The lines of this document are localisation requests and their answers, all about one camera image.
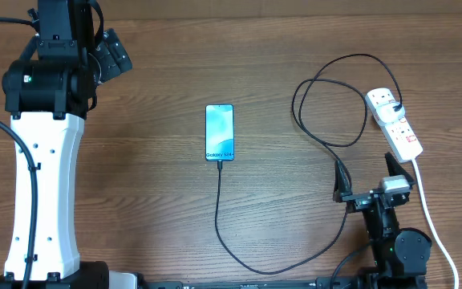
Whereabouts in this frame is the white charger plug adapter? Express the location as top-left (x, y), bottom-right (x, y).
top-left (375, 102), bottom-right (405, 126)

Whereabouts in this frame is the white power strip cord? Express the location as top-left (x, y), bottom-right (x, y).
top-left (411, 158), bottom-right (460, 289)

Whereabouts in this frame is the white power strip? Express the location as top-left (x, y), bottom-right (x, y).
top-left (366, 88), bottom-right (423, 163)

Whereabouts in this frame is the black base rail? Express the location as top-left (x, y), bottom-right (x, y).
top-left (138, 276), bottom-right (428, 289)

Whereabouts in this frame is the black USB charging cable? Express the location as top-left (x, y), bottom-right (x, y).
top-left (213, 53), bottom-right (404, 276)

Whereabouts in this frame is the blue Samsung smartphone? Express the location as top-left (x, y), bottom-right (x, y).
top-left (205, 104), bottom-right (235, 161)

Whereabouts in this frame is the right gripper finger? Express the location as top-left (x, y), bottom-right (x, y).
top-left (333, 161), bottom-right (353, 202)
top-left (384, 153), bottom-right (415, 185)

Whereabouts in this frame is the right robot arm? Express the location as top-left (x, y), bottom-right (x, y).
top-left (329, 153), bottom-right (432, 288)

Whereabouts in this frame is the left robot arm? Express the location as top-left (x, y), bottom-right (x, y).
top-left (0, 0), bottom-right (142, 289)

